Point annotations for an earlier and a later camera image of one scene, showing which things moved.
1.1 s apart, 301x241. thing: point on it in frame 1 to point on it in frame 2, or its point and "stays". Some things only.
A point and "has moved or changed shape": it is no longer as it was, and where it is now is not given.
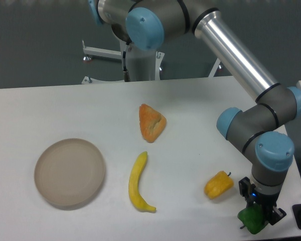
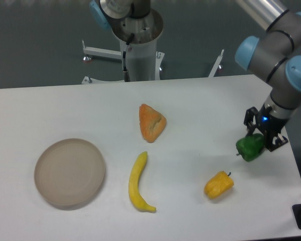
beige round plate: x=69 y=172 stays
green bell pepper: x=253 y=217 has moved or changed shape
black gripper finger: x=277 y=214 to x=278 y=140
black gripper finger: x=246 y=187 to x=251 y=112
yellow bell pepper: x=218 y=185 stays
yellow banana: x=137 y=170 stays
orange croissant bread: x=151 y=122 stays
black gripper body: x=267 y=201 to x=271 y=125
